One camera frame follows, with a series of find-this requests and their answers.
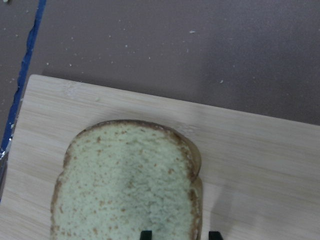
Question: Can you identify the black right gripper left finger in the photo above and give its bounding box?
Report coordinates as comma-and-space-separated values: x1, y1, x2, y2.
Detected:
139, 230, 152, 240

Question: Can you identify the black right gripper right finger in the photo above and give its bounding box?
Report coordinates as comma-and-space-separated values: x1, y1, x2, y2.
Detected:
208, 231, 222, 240

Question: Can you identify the bread slice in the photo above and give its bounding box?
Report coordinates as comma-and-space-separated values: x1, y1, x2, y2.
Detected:
49, 119, 203, 240

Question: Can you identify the wooden cutting board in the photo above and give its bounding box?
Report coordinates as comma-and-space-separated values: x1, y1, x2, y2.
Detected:
0, 75, 320, 240

